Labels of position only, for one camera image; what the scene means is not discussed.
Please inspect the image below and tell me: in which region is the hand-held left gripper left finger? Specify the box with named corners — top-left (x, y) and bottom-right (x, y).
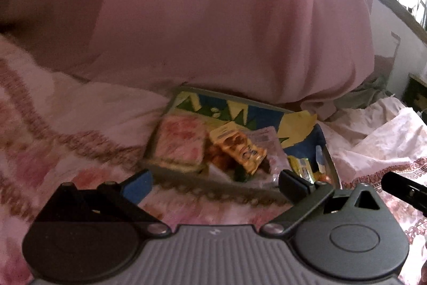
top-left (43, 169), bottom-right (172, 237)

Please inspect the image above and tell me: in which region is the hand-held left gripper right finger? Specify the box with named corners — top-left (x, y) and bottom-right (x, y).
top-left (260, 169), bottom-right (388, 237)

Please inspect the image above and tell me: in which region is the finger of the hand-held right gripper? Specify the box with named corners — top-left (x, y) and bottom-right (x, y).
top-left (381, 171), bottom-right (427, 216)

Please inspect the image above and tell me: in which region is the yellow snack packet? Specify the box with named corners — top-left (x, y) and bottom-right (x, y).
top-left (288, 155), bottom-right (317, 181)

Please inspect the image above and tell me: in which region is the orange dried fruit packet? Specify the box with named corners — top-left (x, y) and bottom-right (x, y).
top-left (247, 126), bottom-right (291, 188)

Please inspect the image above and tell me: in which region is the white red-print tray packet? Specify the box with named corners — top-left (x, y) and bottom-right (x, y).
top-left (146, 114), bottom-right (206, 169)

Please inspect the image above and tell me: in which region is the golden cracker packet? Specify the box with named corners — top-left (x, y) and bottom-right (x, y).
top-left (208, 122), bottom-right (267, 176)

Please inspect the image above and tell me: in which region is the grey box with yellow-blue lining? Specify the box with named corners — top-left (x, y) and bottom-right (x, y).
top-left (140, 86), bottom-right (341, 204)

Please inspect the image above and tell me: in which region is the pink floral blanket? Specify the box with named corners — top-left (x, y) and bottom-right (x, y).
top-left (0, 33), bottom-right (427, 285)

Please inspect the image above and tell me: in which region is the dark wooden furniture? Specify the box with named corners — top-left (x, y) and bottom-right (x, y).
top-left (404, 73), bottom-right (427, 112)

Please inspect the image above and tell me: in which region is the grey-green cloth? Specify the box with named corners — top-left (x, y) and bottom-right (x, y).
top-left (329, 73), bottom-right (394, 110)

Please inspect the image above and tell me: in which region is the pink plain duvet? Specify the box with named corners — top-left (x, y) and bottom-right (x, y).
top-left (0, 0), bottom-right (377, 105)

